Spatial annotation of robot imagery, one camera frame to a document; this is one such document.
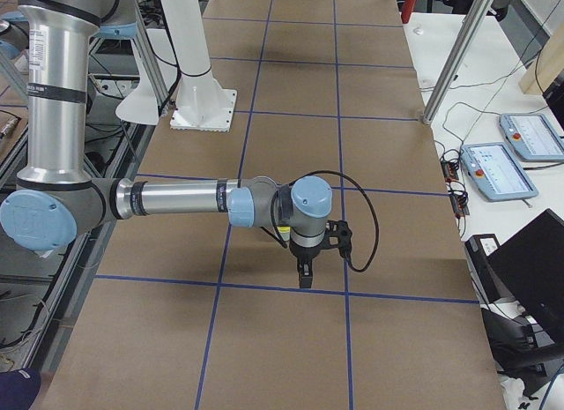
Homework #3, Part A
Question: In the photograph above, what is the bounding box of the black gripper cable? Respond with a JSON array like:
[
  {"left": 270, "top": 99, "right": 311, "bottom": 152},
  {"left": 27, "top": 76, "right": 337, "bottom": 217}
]
[{"left": 271, "top": 170, "right": 381, "bottom": 272}]

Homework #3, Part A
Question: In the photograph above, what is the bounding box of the blue teach pendant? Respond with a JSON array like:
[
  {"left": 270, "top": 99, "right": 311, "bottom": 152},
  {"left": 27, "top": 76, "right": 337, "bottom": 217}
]
[
  {"left": 500, "top": 113, "right": 563, "bottom": 162},
  {"left": 461, "top": 142, "right": 538, "bottom": 202}
]

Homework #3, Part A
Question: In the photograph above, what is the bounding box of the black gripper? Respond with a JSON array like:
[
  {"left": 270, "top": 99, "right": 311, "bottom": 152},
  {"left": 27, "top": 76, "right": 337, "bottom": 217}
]
[{"left": 289, "top": 242, "right": 323, "bottom": 289}]

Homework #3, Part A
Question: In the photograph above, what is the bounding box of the near blue teach pendant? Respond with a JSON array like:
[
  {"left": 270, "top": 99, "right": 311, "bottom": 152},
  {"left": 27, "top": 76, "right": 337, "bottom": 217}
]
[{"left": 461, "top": 142, "right": 538, "bottom": 202}]

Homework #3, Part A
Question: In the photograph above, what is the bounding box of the aluminium frame post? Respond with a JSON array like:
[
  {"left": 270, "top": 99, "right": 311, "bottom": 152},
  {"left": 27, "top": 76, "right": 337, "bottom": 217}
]
[{"left": 421, "top": 0, "right": 493, "bottom": 125}]

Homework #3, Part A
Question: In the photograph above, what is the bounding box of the red cylinder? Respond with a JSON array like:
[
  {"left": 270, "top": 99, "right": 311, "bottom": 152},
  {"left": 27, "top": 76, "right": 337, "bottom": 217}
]
[{"left": 401, "top": 0, "right": 417, "bottom": 24}]

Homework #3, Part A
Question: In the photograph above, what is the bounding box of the black monitor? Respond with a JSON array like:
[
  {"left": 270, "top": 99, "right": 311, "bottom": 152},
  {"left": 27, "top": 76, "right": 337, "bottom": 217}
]
[{"left": 488, "top": 209, "right": 563, "bottom": 343}]

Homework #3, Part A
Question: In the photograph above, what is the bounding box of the far blue teach pendant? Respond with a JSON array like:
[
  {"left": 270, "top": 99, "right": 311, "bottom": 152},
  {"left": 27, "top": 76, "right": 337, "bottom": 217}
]
[{"left": 500, "top": 113, "right": 563, "bottom": 162}]

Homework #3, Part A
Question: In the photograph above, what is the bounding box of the black box with label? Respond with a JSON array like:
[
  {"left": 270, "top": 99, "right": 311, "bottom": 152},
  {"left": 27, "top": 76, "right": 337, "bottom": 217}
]
[{"left": 464, "top": 234, "right": 502, "bottom": 302}]

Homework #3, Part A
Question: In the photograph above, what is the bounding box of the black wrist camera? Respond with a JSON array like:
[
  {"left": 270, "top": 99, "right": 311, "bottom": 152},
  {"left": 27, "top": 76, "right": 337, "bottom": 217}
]
[{"left": 321, "top": 220, "right": 353, "bottom": 260}]

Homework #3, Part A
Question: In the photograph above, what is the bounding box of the yellow plastic cup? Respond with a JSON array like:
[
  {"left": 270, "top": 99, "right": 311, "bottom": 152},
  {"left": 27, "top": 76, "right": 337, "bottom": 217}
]
[{"left": 278, "top": 227, "right": 291, "bottom": 242}]

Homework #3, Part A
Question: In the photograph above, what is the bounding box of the white camera mast pedestal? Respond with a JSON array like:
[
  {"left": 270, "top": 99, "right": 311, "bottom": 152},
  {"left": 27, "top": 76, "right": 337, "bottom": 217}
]
[{"left": 115, "top": 0, "right": 237, "bottom": 131}]

